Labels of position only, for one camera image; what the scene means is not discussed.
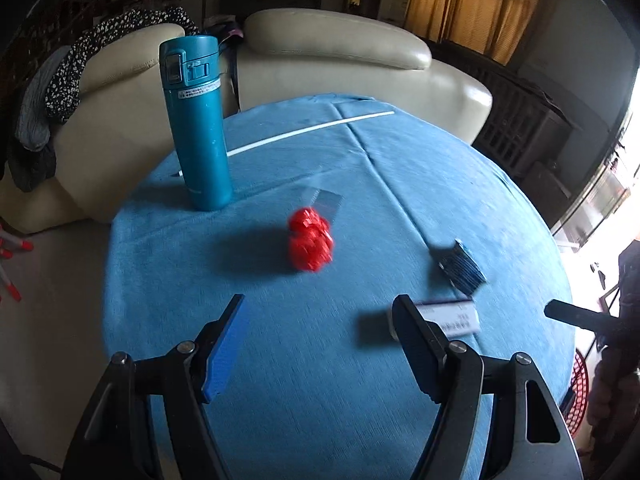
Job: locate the red wrapper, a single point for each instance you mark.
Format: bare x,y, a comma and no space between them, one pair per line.
310,240

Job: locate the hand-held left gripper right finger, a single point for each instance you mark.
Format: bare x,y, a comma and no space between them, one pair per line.
417,350

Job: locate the red mesh basket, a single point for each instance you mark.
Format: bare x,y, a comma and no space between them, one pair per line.
580,395

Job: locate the black television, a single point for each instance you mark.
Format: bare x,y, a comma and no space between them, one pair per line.
280,2

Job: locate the red white toy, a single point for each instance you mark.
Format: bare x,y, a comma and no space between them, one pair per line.
10,285

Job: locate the teal thermos bottle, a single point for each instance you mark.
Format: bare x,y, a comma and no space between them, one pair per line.
200,135

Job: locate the blue tablecloth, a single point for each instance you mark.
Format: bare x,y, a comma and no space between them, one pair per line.
325,385

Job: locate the dark cloth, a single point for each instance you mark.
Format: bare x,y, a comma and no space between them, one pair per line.
30,170

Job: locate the white thin stick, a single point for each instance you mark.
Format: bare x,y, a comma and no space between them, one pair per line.
300,132

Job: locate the wooden crib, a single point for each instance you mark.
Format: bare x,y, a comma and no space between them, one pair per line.
505,120

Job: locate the black white dotted cloth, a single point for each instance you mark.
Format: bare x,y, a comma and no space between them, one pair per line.
70,80

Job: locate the beige leather sofa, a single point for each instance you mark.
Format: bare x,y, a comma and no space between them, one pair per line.
325,50

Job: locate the glass door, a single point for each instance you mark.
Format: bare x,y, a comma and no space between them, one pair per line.
587,195

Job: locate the purple bag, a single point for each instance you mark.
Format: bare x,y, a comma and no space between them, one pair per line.
227,30

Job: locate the white cardboard medicine box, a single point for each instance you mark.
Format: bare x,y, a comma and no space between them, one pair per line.
450,321

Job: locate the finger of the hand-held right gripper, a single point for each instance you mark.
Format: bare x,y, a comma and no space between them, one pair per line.
575,314

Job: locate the blue white patterned packet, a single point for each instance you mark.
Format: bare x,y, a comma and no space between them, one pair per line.
462,267

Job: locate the yellow curtain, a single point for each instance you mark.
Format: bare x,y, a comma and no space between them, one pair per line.
460,5

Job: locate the person's right forearm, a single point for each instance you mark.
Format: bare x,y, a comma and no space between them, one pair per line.
612,395

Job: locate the white standing air conditioner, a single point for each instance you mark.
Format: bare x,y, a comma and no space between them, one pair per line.
395,5

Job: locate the clear plastic wrapper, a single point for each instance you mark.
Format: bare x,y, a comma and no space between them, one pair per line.
325,200

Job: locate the grey cloth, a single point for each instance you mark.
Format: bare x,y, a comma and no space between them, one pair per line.
35,110

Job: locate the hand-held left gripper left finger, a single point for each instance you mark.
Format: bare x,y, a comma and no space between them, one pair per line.
225,350

